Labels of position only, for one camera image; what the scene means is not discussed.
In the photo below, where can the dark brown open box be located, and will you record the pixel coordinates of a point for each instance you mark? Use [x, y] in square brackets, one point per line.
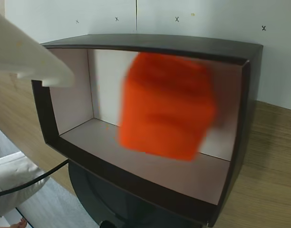
[159, 41]

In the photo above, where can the orange cube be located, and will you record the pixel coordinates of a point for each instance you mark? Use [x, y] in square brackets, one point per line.
[167, 107]

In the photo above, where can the person's leg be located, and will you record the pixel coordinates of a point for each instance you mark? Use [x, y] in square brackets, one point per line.
[14, 175]

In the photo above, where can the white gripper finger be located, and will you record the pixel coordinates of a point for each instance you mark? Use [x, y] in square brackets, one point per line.
[29, 57]

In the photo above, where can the white paper sheet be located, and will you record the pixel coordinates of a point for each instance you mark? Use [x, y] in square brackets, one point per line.
[64, 14]
[219, 14]

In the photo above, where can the black desk lamp stand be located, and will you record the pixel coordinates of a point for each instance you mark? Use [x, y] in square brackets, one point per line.
[93, 197]

